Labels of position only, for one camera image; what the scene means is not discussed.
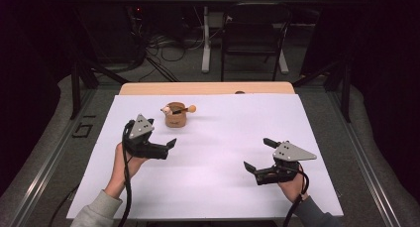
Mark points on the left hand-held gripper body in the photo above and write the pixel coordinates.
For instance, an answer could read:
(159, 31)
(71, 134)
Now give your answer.
(142, 128)

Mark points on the aluminium floor rail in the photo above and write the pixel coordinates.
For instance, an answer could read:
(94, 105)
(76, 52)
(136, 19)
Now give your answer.
(363, 164)
(49, 164)

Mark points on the light wooden table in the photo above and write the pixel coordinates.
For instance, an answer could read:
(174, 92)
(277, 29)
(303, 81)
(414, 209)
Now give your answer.
(198, 88)

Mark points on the person's left hand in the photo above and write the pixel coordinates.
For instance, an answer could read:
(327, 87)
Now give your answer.
(120, 170)

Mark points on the white-legged desk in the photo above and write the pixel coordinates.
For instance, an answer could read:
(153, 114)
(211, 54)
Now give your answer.
(206, 55)

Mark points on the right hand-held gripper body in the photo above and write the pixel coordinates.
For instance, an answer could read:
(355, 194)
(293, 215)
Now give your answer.
(290, 152)

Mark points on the white table sheet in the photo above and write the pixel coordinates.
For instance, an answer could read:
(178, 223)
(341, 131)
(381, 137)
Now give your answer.
(214, 174)

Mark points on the black folding chair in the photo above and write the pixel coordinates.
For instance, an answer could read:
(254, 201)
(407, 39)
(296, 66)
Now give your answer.
(251, 35)

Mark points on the brown wooden cup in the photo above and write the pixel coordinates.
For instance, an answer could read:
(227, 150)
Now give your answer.
(175, 120)

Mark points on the black metal stand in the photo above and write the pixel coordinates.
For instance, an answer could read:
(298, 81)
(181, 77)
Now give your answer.
(346, 94)
(75, 88)

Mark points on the person's right hand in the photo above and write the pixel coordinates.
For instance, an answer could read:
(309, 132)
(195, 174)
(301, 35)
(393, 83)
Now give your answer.
(294, 189)

